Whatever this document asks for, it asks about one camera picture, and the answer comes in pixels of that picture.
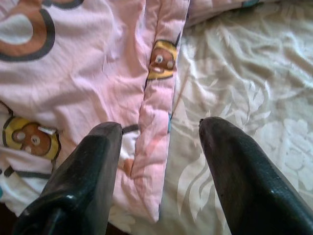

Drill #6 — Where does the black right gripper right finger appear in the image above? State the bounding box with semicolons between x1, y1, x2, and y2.
199;117;313;235

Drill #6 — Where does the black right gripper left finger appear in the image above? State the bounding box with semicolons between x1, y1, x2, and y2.
11;121;123;235

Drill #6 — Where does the bed with grey floral sheet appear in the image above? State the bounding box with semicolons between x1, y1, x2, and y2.
107;0;313;235

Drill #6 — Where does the pink cartoon print blanket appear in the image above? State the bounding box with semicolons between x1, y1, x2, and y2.
0;0;272;223

